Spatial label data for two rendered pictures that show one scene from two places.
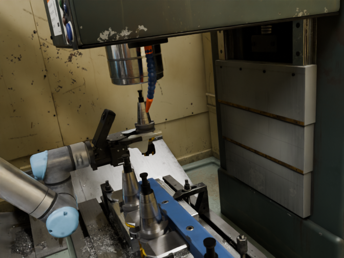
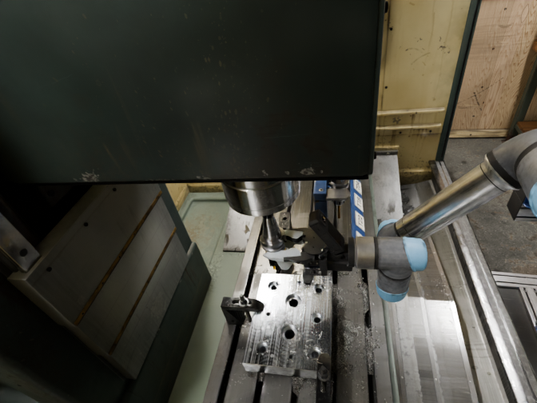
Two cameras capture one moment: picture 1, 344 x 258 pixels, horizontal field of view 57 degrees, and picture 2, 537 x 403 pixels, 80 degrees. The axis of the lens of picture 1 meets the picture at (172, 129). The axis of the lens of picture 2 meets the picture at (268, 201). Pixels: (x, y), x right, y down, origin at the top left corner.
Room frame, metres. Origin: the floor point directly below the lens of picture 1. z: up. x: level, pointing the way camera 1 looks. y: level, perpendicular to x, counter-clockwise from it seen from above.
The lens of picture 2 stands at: (1.35, 0.43, 1.84)
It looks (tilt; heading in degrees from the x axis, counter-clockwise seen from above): 40 degrees down; 220
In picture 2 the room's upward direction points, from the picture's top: 11 degrees counter-clockwise
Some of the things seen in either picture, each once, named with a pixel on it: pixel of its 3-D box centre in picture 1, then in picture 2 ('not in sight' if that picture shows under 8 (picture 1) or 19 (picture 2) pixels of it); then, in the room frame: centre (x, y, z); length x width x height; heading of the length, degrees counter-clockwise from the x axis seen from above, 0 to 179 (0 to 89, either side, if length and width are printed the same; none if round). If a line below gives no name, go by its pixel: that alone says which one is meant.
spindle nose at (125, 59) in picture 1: (134, 60); (258, 169); (0.95, 0.08, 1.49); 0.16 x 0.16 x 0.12
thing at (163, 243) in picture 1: (164, 245); not in sight; (0.46, 0.04, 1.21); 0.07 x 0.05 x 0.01; 113
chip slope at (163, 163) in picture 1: (115, 191); not in sight; (1.56, 0.35, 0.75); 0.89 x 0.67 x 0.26; 113
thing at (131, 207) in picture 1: (133, 203); (338, 182); (0.61, 0.10, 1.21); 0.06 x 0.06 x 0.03
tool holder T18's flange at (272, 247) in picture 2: (145, 126); (272, 238); (0.95, 0.08, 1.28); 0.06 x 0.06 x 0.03
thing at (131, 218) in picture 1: (142, 215); not in sight; (0.56, 0.08, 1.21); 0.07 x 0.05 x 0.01; 113
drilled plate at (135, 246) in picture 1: (150, 211); (292, 320); (0.98, 0.11, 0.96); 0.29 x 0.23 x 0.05; 23
